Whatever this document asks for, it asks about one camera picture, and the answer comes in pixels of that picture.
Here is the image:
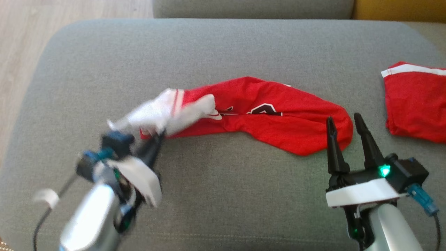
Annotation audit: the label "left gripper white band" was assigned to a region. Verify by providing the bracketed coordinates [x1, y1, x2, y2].
[105, 129, 167, 234]

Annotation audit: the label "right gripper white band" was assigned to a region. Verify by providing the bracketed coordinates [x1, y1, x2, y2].
[325, 112, 407, 250]

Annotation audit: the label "red shorts with white stripe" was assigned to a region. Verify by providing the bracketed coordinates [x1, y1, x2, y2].
[381, 61, 446, 144]

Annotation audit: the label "red shirt with white sleeves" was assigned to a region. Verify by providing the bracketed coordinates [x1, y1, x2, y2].
[106, 76, 354, 157]

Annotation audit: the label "large grey sofa seat cushion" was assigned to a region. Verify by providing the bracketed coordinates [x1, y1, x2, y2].
[0, 18, 446, 251]

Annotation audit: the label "yellow sofa cushion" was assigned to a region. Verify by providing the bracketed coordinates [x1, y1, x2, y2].
[352, 0, 446, 24]

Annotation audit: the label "small grey sofa cushion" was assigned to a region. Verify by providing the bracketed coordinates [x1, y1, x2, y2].
[152, 0, 355, 20]

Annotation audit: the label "teal left camera connector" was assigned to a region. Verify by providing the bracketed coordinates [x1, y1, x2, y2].
[85, 149, 116, 162]

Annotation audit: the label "teal camera connector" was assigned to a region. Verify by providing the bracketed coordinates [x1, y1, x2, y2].
[85, 149, 116, 162]
[406, 184, 440, 217]

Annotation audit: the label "teal right camera connector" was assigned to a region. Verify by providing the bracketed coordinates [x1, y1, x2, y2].
[406, 184, 440, 217]

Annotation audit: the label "white cable label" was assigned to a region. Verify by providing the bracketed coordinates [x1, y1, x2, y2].
[33, 188, 61, 210]

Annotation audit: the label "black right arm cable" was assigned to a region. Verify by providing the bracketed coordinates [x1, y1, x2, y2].
[433, 214, 443, 251]

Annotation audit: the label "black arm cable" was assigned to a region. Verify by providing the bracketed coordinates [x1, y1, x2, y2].
[433, 214, 443, 251]
[33, 174, 79, 251]

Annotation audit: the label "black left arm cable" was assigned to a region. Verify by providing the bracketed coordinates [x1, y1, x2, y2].
[33, 174, 79, 251]

